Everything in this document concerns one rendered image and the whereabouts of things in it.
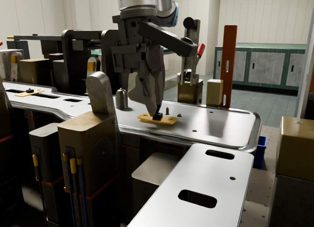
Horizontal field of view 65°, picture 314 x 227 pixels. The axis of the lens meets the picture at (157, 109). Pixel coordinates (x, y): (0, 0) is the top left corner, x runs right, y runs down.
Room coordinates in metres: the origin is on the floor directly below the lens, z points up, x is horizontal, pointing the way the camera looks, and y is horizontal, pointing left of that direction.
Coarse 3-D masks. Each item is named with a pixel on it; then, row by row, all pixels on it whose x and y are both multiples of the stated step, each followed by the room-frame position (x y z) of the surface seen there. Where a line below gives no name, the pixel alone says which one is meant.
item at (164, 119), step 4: (156, 112) 0.51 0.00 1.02; (140, 116) 0.51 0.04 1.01; (144, 116) 0.51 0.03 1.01; (148, 116) 0.51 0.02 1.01; (156, 116) 0.50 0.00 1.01; (160, 116) 0.50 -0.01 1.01; (164, 116) 0.51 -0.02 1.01; (168, 116) 0.51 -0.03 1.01; (148, 120) 0.49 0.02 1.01; (152, 120) 0.49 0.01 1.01; (156, 120) 0.49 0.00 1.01; (160, 120) 0.49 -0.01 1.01; (164, 120) 0.49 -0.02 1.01; (168, 120) 0.49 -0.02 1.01; (172, 120) 0.49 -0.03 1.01; (176, 120) 0.49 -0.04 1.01
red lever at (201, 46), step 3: (201, 45) 0.77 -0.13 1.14; (204, 45) 0.78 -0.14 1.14; (198, 48) 0.76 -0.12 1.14; (201, 48) 0.76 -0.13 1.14; (204, 48) 0.77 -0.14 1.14; (198, 51) 0.75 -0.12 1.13; (201, 51) 0.75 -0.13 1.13; (198, 54) 0.74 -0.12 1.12; (201, 54) 0.75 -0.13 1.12; (198, 57) 0.73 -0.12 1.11; (198, 60) 0.73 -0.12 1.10; (189, 72) 0.68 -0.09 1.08; (186, 75) 0.68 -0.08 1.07; (189, 75) 0.67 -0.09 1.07; (186, 78) 0.67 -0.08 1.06; (189, 78) 0.67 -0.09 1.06; (186, 81) 0.68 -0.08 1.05; (189, 81) 0.67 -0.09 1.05
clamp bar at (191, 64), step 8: (184, 24) 0.67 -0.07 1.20; (192, 24) 0.66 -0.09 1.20; (192, 32) 0.69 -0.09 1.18; (192, 40) 0.69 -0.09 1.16; (184, 64) 0.68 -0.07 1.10; (192, 64) 0.67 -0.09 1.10; (184, 72) 0.68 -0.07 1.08; (192, 72) 0.66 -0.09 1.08; (184, 80) 0.68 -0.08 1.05; (192, 80) 0.66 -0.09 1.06
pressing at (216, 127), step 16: (16, 96) 0.72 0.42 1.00; (32, 96) 0.72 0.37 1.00; (64, 96) 0.72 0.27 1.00; (80, 96) 0.70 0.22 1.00; (48, 112) 0.59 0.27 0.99; (64, 112) 0.57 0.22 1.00; (80, 112) 0.57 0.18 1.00; (128, 112) 0.57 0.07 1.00; (144, 112) 0.57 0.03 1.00; (160, 112) 0.57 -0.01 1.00; (176, 112) 0.57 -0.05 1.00; (192, 112) 0.57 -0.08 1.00; (208, 112) 0.57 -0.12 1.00; (224, 112) 0.57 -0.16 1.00; (240, 112) 0.56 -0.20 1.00; (128, 128) 0.47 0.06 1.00; (144, 128) 0.46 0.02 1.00; (160, 128) 0.46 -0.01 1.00; (176, 128) 0.46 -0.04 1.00; (192, 128) 0.46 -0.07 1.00; (208, 128) 0.46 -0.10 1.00; (224, 128) 0.46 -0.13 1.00; (240, 128) 0.46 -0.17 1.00; (256, 128) 0.47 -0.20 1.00; (176, 144) 0.41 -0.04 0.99; (192, 144) 0.40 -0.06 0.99; (208, 144) 0.40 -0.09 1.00; (224, 144) 0.39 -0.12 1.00; (240, 144) 0.39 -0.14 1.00; (256, 144) 0.40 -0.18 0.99
